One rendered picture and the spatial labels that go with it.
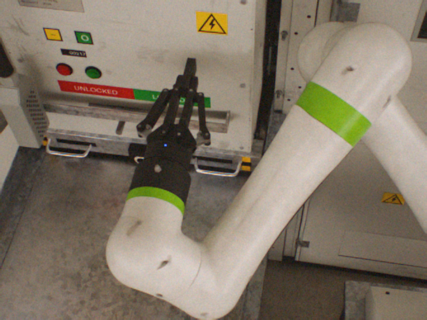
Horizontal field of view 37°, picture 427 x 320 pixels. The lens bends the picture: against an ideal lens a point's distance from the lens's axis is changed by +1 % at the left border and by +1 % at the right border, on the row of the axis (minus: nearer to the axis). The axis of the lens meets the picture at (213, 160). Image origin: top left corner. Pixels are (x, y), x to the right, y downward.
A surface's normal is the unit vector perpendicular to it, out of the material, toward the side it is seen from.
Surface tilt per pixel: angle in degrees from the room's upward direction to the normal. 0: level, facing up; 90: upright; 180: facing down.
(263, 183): 35
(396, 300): 44
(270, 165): 39
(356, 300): 0
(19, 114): 90
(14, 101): 61
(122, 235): 24
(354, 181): 90
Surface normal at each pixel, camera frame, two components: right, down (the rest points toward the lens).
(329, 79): -0.59, -0.31
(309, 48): -0.91, -0.27
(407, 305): 0.07, -0.98
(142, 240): 0.10, -0.44
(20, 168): 0.99, 0.12
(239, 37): -0.17, 0.82
